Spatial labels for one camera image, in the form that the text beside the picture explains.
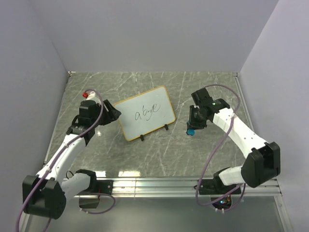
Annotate yellow framed whiteboard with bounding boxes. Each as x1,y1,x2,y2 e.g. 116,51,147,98
114,86,176,141

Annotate aluminium front mounting rail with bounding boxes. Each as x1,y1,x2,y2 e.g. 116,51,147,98
14,176,283,232

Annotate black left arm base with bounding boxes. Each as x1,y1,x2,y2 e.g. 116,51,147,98
81,179,114,195

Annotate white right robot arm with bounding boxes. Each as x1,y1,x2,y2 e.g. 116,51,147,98
186,88,281,193

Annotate aluminium right side rail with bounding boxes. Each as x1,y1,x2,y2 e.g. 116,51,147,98
232,72,278,179

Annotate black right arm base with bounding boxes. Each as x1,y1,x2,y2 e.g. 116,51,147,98
198,178,241,195

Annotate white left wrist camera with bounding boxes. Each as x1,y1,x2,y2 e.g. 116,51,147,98
82,91,106,109

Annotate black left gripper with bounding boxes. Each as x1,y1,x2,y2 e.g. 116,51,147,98
91,99,121,127

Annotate blue whiteboard eraser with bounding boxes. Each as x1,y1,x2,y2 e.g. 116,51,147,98
186,121,195,136

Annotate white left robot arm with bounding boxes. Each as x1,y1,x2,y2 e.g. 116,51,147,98
22,100,121,219

